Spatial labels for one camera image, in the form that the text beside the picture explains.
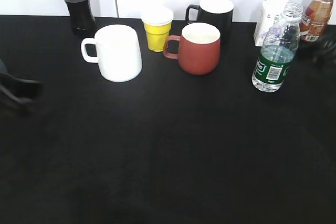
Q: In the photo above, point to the brown coffee drink bottle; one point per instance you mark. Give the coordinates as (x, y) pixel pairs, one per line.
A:
(315, 20)

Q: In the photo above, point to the white yogurt carton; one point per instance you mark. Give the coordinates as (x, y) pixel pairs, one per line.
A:
(270, 14)

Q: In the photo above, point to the red ceramic mug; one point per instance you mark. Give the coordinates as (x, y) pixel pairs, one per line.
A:
(198, 50)

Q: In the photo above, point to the clear water bottle green label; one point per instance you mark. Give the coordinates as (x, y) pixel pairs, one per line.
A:
(278, 50)

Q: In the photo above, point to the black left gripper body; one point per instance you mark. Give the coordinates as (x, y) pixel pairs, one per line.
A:
(18, 96)

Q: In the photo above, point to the yellow paper cup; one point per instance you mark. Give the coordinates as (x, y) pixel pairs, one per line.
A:
(157, 22)

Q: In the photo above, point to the white ceramic mug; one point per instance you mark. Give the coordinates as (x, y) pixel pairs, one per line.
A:
(116, 50)

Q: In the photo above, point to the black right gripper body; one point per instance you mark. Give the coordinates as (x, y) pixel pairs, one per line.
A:
(320, 52)

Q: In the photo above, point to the black ceramic mug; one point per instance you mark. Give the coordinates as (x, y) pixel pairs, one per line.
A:
(218, 13)

